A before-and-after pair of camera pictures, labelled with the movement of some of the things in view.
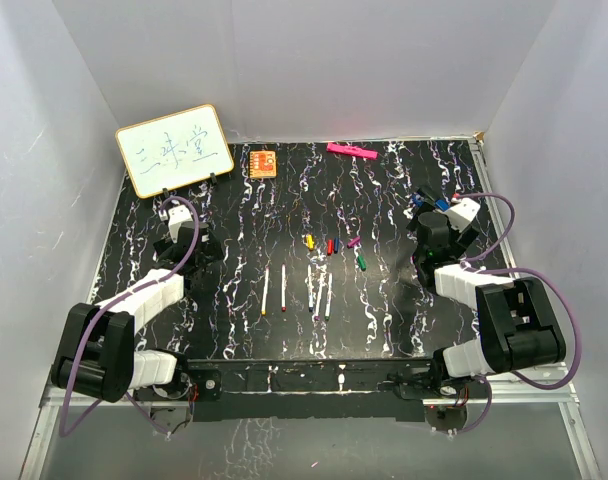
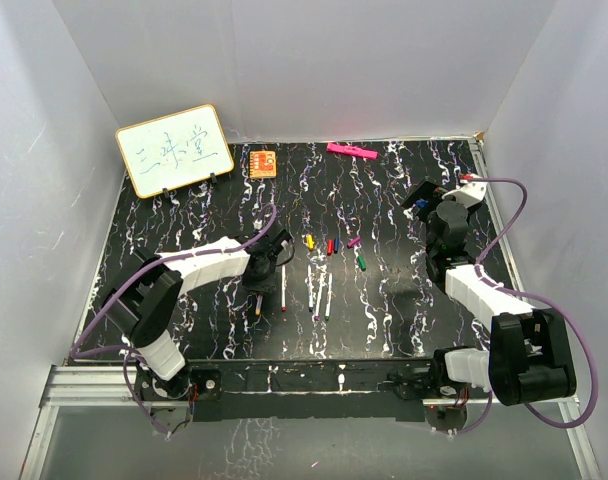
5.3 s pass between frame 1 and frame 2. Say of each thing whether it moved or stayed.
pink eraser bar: stayed
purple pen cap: stayed
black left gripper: moved
